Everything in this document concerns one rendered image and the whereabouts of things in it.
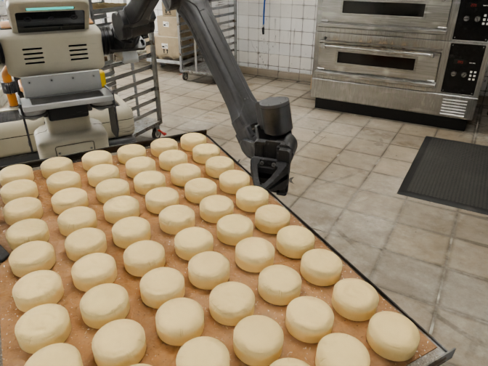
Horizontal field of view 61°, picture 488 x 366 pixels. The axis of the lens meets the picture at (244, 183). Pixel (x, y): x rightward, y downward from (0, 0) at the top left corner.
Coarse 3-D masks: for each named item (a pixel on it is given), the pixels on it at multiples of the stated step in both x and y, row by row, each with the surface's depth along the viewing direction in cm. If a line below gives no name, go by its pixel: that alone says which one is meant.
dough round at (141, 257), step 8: (144, 240) 53; (128, 248) 52; (136, 248) 52; (144, 248) 52; (152, 248) 52; (160, 248) 52; (128, 256) 50; (136, 256) 50; (144, 256) 50; (152, 256) 50; (160, 256) 51; (128, 264) 50; (136, 264) 49; (144, 264) 49; (152, 264) 50; (160, 264) 51; (136, 272) 50; (144, 272) 50
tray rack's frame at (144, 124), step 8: (104, 0) 330; (152, 40) 323; (152, 48) 326; (112, 56) 350; (152, 56) 329; (152, 64) 332; (152, 72) 335; (112, 88) 360; (136, 88) 352; (136, 104) 359; (160, 112) 351; (144, 120) 355; (152, 120) 355; (160, 120) 354; (136, 128) 337; (144, 128) 337; (152, 128) 351; (136, 136) 328
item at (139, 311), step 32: (192, 160) 76; (224, 192) 67; (0, 224) 58; (64, 256) 53; (0, 288) 48; (64, 288) 48; (128, 288) 48; (192, 288) 49; (256, 288) 49; (320, 288) 49; (0, 320) 44; (352, 320) 45; (160, 352) 41; (288, 352) 42; (416, 352) 42
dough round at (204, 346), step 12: (204, 336) 41; (180, 348) 40; (192, 348) 39; (204, 348) 39; (216, 348) 40; (180, 360) 38; (192, 360) 38; (204, 360) 38; (216, 360) 38; (228, 360) 39
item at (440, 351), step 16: (128, 144) 79; (144, 144) 81; (32, 160) 72; (80, 160) 75; (288, 208) 64; (304, 224) 61; (320, 240) 58; (0, 336) 42; (432, 336) 44; (0, 352) 41; (432, 352) 42; (448, 352) 41
